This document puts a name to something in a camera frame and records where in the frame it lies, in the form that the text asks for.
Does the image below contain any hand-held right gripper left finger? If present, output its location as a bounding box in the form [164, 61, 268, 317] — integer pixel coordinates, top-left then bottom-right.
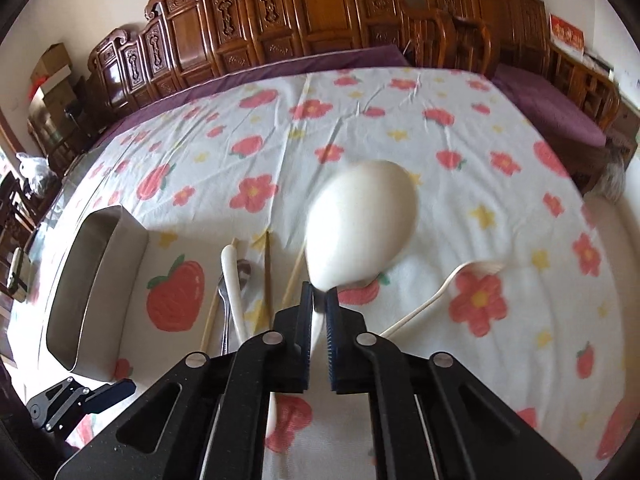
[54, 281, 321, 480]

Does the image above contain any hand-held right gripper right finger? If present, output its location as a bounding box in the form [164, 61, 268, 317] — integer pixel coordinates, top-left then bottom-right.
[324, 290, 583, 480]

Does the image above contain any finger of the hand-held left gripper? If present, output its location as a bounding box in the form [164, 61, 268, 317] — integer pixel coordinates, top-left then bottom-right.
[26, 377, 137, 432]

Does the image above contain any white plastic spoon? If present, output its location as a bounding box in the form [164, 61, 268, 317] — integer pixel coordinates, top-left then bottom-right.
[221, 243, 251, 343]
[265, 160, 419, 436]

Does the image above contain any white rectangular utensil container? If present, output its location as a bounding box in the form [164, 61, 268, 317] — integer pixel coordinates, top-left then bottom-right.
[45, 205, 149, 383]

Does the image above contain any dark brown chopstick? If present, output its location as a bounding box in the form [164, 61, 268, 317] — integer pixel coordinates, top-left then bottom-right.
[264, 229, 274, 313]

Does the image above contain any light wooden chopstick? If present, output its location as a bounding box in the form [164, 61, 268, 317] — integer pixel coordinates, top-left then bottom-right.
[200, 237, 237, 355]

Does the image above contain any metal spoon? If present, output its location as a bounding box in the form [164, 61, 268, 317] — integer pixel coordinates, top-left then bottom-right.
[218, 259, 254, 356]

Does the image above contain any white plastic fork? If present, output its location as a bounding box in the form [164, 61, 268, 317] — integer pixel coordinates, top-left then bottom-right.
[379, 259, 507, 337]

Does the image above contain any dark wooden chair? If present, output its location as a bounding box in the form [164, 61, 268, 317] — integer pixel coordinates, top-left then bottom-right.
[0, 170, 43, 303]

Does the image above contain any white plastic bag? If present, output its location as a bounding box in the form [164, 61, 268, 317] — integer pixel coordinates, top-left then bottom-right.
[16, 152, 53, 195]

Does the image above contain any long purple seat cushion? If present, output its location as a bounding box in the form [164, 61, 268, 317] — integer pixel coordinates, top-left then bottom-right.
[92, 42, 411, 141]

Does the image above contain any cardboard box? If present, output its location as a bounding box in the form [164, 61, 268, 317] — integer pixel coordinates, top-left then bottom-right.
[27, 82, 76, 117]
[31, 42, 72, 83]

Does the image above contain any grey fluffy duster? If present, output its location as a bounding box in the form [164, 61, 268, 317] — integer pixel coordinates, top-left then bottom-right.
[582, 149, 628, 196]

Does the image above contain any short purple seat cushion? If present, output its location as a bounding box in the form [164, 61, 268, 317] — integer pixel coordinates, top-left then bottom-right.
[492, 62, 608, 148]

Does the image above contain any long carved wooden bench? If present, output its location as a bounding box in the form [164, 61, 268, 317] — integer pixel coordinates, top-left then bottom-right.
[87, 0, 453, 123]

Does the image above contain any short carved wooden bench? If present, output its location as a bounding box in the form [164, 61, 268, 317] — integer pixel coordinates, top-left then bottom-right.
[420, 0, 623, 133]

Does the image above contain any white box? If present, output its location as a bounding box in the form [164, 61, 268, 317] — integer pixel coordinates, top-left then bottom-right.
[582, 50, 618, 76]

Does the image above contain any red box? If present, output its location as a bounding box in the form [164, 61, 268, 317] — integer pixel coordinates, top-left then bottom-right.
[550, 14, 586, 53]

